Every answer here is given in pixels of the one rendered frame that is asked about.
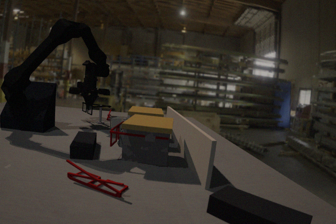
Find black glasses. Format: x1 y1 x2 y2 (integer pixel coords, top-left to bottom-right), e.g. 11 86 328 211
82 102 111 115

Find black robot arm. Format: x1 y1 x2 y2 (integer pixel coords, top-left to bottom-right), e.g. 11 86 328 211
1 19 109 111

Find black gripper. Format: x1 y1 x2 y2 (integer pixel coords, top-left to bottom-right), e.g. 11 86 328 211
69 76 110 110

